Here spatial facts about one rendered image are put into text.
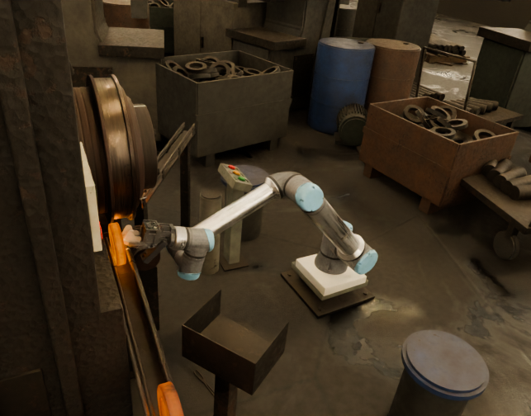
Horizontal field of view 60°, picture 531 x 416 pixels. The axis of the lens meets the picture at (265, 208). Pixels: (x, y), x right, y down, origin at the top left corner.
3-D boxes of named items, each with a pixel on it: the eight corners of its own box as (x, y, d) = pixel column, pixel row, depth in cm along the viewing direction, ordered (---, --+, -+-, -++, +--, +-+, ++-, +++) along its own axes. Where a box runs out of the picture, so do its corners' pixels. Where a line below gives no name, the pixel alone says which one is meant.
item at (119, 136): (119, 251, 143) (106, 102, 119) (97, 182, 179) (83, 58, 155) (140, 247, 145) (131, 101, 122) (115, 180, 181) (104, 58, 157)
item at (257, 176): (228, 248, 298) (231, 189, 277) (211, 222, 323) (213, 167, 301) (272, 239, 311) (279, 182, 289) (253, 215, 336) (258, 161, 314)
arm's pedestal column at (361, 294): (334, 260, 297) (335, 249, 293) (374, 299, 268) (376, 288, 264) (280, 275, 279) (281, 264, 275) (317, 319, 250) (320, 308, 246)
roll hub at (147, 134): (144, 205, 149) (139, 122, 135) (128, 167, 171) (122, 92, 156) (162, 202, 152) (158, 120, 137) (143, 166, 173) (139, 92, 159)
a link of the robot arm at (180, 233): (176, 241, 184) (183, 255, 177) (164, 240, 182) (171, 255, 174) (182, 222, 181) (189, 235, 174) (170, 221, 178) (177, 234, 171)
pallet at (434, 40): (467, 64, 857) (472, 47, 841) (429, 63, 836) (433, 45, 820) (432, 49, 955) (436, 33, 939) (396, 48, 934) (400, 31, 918)
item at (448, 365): (413, 476, 179) (444, 405, 158) (365, 408, 204) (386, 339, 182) (472, 447, 192) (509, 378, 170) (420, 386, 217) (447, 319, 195)
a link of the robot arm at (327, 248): (335, 240, 269) (341, 214, 261) (354, 256, 257) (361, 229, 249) (315, 246, 262) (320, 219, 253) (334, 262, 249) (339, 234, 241)
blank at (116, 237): (114, 242, 157) (124, 239, 159) (106, 215, 168) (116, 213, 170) (118, 274, 166) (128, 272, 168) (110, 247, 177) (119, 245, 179)
